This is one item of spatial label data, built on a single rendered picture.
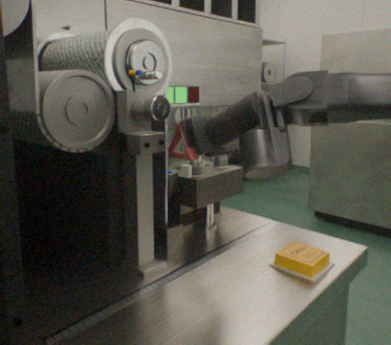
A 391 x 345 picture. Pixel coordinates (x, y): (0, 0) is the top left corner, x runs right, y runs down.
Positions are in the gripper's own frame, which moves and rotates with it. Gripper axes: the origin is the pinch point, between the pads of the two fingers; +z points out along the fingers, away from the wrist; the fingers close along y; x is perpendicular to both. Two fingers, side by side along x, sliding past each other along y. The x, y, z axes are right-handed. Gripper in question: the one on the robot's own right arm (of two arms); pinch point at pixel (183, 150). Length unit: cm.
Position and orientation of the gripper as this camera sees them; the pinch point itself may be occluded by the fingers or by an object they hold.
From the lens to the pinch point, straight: 67.4
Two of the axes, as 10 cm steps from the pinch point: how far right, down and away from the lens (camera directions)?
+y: 7.1, -0.8, 7.0
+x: -3.0, -9.3, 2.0
